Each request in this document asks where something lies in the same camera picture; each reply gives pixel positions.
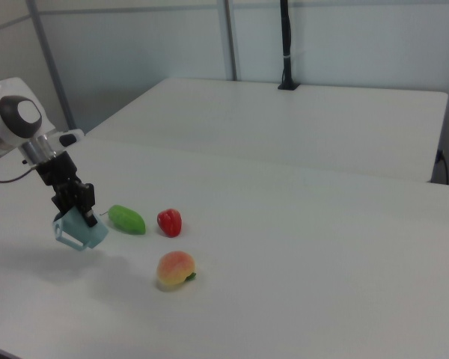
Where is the grey partition post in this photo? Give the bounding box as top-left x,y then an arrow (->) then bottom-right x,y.
216,0 -> 242,82
25,0 -> 78,132

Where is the red toy bell pepper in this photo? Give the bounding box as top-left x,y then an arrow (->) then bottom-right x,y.
156,208 -> 183,238

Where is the black wall cable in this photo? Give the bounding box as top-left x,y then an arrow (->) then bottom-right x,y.
436,148 -> 449,185

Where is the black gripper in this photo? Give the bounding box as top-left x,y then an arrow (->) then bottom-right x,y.
35,152 -> 99,229

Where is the white side table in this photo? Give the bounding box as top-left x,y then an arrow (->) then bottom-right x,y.
85,77 -> 449,184

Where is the orange yellow toy peach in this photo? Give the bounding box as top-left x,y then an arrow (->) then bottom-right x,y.
156,251 -> 198,291

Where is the green toy cucumber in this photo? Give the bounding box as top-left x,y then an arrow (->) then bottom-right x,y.
100,203 -> 147,236

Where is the light blue faceted mug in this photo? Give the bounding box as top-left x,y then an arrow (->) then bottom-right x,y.
52,207 -> 110,251

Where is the black camera pole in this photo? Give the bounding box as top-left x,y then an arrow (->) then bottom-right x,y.
277,0 -> 300,91

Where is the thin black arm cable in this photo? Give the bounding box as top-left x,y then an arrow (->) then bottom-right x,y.
0,161 -> 38,184

